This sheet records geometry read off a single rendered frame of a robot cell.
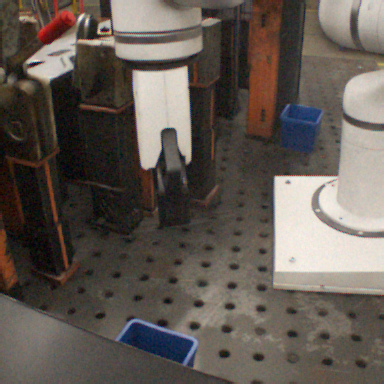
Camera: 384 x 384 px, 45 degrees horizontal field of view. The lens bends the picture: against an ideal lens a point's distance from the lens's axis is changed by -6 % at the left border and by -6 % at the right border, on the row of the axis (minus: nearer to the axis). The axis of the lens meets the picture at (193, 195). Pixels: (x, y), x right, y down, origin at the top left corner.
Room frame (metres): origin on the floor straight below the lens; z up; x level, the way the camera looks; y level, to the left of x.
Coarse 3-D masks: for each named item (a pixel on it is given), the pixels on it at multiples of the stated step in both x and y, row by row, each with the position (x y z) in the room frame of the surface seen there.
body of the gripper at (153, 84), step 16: (128, 64) 0.44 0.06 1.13; (144, 64) 0.43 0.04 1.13; (160, 64) 0.43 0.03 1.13; (176, 64) 0.43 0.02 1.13; (192, 64) 0.44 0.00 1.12; (144, 80) 0.42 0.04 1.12; (160, 80) 0.41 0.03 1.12; (176, 80) 0.42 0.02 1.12; (144, 96) 0.41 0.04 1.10; (160, 96) 0.41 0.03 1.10; (176, 96) 0.42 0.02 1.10; (144, 112) 0.41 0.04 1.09; (160, 112) 0.41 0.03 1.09; (176, 112) 0.41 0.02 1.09; (144, 128) 0.41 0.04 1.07; (160, 128) 0.41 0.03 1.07; (176, 128) 0.41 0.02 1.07; (144, 144) 0.41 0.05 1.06; (160, 144) 0.41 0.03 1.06; (144, 160) 0.41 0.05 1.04
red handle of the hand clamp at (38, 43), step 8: (64, 16) 0.59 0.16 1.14; (72, 16) 0.60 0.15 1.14; (48, 24) 0.60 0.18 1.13; (56, 24) 0.59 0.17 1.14; (64, 24) 0.59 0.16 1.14; (72, 24) 0.60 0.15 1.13; (40, 32) 0.61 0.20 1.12; (48, 32) 0.60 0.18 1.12; (56, 32) 0.60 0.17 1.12; (64, 32) 0.60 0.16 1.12; (40, 40) 0.61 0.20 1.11; (48, 40) 0.60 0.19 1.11; (24, 48) 0.62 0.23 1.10; (32, 48) 0.62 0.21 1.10; (40, 48) 0.62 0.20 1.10; (16, 56) 0.63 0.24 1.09; (24, 56) 0.62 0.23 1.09; (32, 56) 0.63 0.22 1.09; (8, 64) 0.63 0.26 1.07; (16, 64) 0.63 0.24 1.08; (8, 72) 0.64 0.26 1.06
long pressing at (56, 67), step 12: (108, 24) 1.23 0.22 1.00; (72, 36) 1.11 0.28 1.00; (48, 48) 1.01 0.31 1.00; (60, 48) 1.00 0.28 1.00; (72, 48) 1.00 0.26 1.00; (36, 60) 0.92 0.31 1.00; (48, 60) 0.91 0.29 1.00; (60, 60) 0.91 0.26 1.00; (72, 60) 0.94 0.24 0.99; (36, 72) 0.83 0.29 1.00; (48, 72) 0.83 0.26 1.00; (60, 72) 0.82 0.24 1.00; (72, 72) 0.84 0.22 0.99
